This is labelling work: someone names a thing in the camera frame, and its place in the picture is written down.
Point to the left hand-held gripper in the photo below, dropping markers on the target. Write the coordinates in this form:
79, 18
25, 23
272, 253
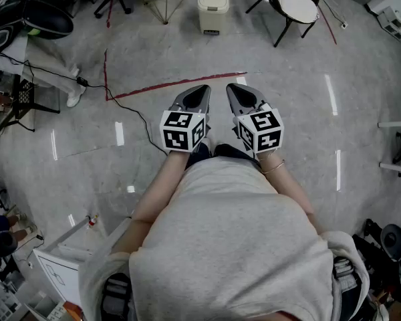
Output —
182, 130

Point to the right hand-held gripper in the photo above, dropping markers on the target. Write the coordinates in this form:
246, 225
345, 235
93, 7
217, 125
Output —
260, 130

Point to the cream pedal trash bin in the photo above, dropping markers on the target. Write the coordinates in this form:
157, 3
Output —
213, 8

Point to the person's left forearm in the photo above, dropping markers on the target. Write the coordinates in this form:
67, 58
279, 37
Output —
167, 179

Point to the person's right forearm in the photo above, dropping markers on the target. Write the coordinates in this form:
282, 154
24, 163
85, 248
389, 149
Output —
284, 182

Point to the red floor tape line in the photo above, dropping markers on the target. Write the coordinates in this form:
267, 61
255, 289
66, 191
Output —
187, 81

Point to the person's dark trousers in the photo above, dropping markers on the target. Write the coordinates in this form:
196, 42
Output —
234, 150

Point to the dark chair with white seat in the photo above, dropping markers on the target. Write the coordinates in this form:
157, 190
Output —
297, 7

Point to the black power adapter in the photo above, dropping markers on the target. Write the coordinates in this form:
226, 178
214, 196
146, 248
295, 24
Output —
82, 81

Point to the white power socket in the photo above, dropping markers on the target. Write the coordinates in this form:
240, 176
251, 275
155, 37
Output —
344, 25

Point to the person's grey shirt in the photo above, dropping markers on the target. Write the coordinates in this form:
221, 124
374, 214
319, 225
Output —
234, 246

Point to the small red white bottle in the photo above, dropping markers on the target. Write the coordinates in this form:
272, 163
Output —
93, 221

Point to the black oval seat shell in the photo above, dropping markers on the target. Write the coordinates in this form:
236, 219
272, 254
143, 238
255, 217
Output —
0, 38
50, 20

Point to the black metal mesh rack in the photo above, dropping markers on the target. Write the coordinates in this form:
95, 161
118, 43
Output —
25, 95

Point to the black equipment pile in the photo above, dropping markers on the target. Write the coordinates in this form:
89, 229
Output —
371, 246

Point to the white storage box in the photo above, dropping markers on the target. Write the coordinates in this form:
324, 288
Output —
63, 266

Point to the white table frame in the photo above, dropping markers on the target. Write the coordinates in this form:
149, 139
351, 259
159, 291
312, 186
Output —
394, 124

